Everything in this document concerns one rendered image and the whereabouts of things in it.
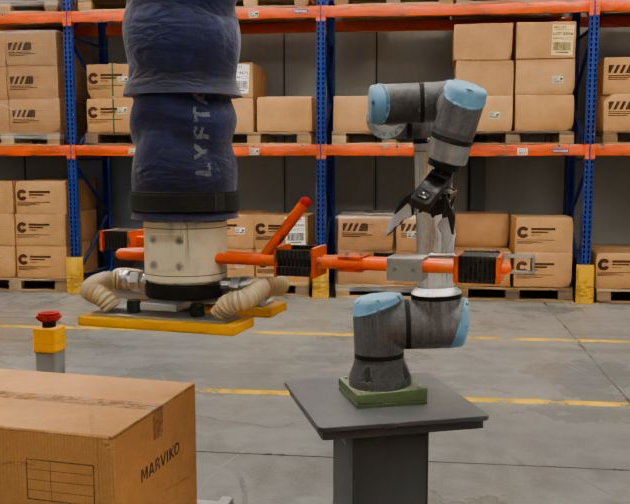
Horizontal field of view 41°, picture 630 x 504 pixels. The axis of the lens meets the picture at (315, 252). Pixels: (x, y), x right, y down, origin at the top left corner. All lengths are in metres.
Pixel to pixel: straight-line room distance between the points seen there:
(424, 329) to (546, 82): 6.60
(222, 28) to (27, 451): 0.91
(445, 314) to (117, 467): 1.16
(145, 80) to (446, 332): 1.25
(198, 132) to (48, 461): 0.71
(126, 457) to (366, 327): 0.99
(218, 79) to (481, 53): 7.31
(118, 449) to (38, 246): 8.15
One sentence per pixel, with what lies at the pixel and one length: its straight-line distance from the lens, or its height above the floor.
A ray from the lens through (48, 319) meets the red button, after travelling 2.48.
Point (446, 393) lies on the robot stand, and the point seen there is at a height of 0.75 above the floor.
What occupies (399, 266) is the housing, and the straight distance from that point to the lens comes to 1.58.
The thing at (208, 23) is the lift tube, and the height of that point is 1.73.
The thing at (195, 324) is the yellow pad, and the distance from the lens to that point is 1.62.
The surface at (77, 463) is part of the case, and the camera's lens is 1.74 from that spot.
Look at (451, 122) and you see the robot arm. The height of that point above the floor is 1.55.
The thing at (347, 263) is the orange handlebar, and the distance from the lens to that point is 1.61.
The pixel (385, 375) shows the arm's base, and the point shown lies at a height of 0.84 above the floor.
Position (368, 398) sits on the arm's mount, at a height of 0.78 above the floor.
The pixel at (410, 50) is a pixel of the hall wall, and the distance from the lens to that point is 10.19.
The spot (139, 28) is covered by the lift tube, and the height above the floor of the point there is 1.72.
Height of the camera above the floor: 1.48
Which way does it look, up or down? 6 degrees down
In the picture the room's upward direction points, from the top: straight up
